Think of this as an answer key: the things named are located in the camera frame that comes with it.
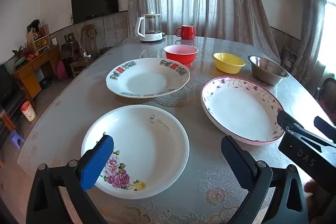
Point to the wooden chair with curved back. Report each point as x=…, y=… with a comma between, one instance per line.
x=78, y=65

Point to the stainless steel bowl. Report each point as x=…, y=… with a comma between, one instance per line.
x=265, y=74

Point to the black flat television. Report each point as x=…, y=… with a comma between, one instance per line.
x=94, y=2

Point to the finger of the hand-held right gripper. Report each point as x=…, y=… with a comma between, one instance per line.
x=325, y=128
x=287, y=121

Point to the narrow grey window curtain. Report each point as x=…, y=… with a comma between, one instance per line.
x=309, y=24

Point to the person's right hand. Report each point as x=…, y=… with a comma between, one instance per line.
x=312, y=187

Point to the black sofa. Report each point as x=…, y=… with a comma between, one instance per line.
x=9, y=92

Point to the white power strip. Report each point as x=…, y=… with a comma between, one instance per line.
x=86, y=54

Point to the green potted plant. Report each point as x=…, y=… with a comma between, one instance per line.
x=18, y=52

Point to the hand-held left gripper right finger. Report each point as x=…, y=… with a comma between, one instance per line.
x=236, y=163

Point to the white glass electric kettle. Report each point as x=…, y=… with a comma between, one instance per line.
x=149, y=29

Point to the wooden display shelf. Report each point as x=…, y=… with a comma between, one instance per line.
x=39, y=39

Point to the red plastic bowl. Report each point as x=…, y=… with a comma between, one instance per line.
x=181, y=57

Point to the white plate with rose print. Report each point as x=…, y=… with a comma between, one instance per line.
x=147, y=140

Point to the purple plastic stool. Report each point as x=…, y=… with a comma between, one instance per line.
x=17, y=138

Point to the brown speaker box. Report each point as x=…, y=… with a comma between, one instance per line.
x=67, y=50

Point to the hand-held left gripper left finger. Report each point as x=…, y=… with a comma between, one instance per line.
x=97, y=161

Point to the dark low bench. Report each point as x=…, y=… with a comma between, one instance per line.
x=104, y=50

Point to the white plate with floral rim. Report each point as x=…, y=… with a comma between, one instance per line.
x=241, y=108

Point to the red mug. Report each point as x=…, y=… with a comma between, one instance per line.
x=187, y=32

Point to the small waste bin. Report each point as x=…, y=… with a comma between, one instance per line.
x=28, y=111

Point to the pink plastic object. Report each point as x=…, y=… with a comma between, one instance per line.
x=61, y=70

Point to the yellow wooden desk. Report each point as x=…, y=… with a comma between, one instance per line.
x=31, y=77

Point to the white plate with red characters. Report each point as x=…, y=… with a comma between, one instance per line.
x=147, y=79

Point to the yellow plastic bowl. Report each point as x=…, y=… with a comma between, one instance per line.
x=228, y=64

